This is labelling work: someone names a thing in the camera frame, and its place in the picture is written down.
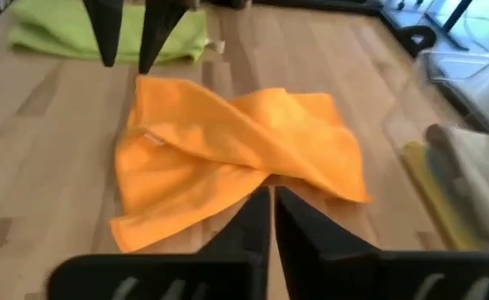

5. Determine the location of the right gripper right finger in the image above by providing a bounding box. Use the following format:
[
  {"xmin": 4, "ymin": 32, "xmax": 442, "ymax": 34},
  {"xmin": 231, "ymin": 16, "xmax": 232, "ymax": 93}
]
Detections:
[{"xmin": 275, "ymin": 186, "xmax": 489, "ymax": 300}]

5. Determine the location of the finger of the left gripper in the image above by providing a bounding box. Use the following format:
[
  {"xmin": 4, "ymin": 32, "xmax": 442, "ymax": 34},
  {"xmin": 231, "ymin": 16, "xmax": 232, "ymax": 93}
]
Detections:
[
  {"xmin": 82, "ymin": 0, "xmax": 124, "ymax": 68},
  {"xmin": 138, "ymin": 0, "xmax": 191, "ymax": 75}
]

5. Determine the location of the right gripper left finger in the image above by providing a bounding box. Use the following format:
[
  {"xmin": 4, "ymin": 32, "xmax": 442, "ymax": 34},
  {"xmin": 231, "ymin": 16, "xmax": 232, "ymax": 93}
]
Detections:
[{"xmin": 47, "ymin": 186, "xmax": 272, "ymax": 300}]

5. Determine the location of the green microfiber towel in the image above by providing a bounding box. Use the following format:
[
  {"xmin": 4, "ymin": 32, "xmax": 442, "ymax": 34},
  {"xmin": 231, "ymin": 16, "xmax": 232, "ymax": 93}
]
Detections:
[{"xmin": 8, "ymin": 0, "xmax": 210, "ymax": 66}]

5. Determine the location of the teal microfiber towel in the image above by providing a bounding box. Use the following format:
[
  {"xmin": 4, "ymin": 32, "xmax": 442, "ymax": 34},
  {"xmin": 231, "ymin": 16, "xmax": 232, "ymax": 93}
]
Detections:
[{"xmin": 425, "ymin": 152, "xmax": 470, "ymax": 234}]

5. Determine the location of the orange microfiber towel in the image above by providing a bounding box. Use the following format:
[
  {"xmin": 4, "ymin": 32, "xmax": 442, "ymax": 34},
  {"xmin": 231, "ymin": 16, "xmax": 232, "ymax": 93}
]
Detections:
[{"xmin": 109, "ymin": 74, "xmax": 372, "ymax": 254}]

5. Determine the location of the grey microfiber towel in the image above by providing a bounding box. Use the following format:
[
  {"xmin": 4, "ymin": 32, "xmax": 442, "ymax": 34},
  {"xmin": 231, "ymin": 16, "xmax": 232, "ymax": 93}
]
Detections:
[{"xmin": 425, "ymin": 123, "xmax": 489, "ymax": 247}]

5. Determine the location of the black table clamp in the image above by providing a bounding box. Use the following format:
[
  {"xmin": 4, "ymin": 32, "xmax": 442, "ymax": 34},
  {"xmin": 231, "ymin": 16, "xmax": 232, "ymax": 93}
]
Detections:
[{"xmin": 393, "ymin": 24, "xmax": 437, "ymax": 58}]

